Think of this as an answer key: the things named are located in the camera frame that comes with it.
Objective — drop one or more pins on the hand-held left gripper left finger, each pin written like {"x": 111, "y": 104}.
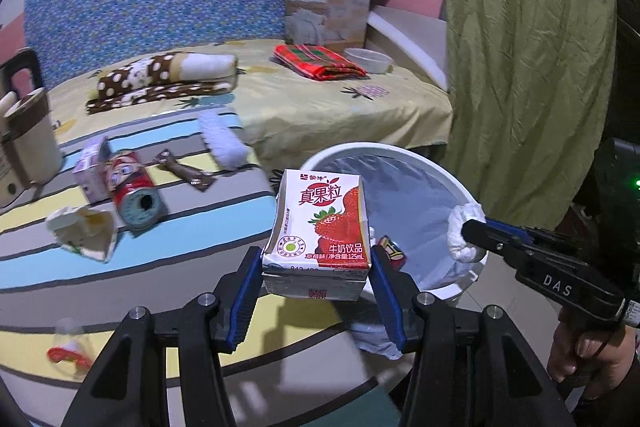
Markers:
{"x": 245, "y": 292}

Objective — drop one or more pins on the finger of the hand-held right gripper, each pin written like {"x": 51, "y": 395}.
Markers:
{"x": 510, "y": 231}
{"x": 487, "y": 239}

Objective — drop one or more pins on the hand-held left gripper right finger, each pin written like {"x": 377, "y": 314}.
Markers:
{"x": 385, "y": 302}

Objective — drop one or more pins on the white tissue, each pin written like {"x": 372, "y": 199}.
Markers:
{"x": 460, "y": 232}

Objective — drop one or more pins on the red cartoon drink can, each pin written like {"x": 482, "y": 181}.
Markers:
{"x": 392, "y": 252}
{"x": 127, "y": 187}

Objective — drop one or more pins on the white trash bin with liner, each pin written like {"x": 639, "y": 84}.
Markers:
{"x": 415, "y": 187}

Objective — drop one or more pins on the strawberry milk carton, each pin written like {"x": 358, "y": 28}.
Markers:
{"x": 320, "y": 227}

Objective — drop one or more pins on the brown snack wrapper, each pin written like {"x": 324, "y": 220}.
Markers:
{"x": 185, "y": 172}

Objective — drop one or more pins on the small white foam net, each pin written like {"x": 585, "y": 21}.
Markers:
{"x": 222, "y": 142}

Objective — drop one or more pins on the cream paper carton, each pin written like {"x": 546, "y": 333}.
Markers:
{"x": 95, "y": 237}

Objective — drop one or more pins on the clear plastic cup red lid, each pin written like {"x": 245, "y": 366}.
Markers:
{"x": 67, "y": 349}

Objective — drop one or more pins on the small purple carton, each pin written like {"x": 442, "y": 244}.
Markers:
{"x": 90, "y": 172}

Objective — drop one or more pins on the person's right hand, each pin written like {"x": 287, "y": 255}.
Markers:
{"x": 580, "y": 352}

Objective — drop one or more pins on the green curtain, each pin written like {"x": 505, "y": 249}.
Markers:
{"x": 525, "y": 57}

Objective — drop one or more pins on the yellow bed sheet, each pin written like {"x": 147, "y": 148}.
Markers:
{"x": 325, "y": 107}

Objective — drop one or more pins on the white bowl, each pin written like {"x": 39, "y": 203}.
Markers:
{"x": 367, "y": 61}

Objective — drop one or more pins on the brown polka dot blanket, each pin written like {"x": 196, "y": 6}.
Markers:
{"x": 140, "y": 79}

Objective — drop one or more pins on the red plaid cloth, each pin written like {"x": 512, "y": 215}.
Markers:
{"x": 315, "y": 62}

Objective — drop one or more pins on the beige cup with brown band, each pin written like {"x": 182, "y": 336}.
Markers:
{"x": 35, "y": 142}

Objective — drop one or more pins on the cardboard quilt box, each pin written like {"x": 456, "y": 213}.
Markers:
{"x": 310, "y": 12}

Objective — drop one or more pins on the white bed frame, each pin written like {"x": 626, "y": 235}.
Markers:
{"x": 410, "y": 42}

